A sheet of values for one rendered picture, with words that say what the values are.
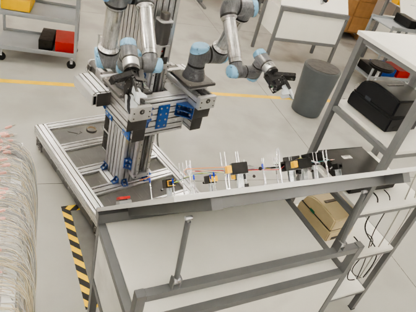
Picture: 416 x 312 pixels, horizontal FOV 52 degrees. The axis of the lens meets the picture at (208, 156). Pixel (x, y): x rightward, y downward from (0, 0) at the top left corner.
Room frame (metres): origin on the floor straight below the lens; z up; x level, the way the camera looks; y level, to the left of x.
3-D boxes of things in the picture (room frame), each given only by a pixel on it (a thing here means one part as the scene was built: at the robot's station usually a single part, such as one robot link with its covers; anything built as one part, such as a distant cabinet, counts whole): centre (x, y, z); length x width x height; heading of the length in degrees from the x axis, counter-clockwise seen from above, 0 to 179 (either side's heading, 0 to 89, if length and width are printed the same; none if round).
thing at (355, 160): (2.19, -0.86, 1.09); 0.35 x 0.33 x 0.07; 123
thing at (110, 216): (1.84, -0.05, 0.83); 1.18 x 0.05 x 0.06; 123
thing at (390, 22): (6.92, -2.35, 0.54); 0.99 x 0.50 x 1.08; 119
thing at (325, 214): (2.16, -0.82, 0.76); 0.30 x 0.21 x 0.20; 37
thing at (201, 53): (2.66, 0.23, 1.33); 0.13 x 0.12 x 0.14; 126
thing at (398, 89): (2.16, -0.82, 1.56); 0.30 x 0.23 x 0.19; 35
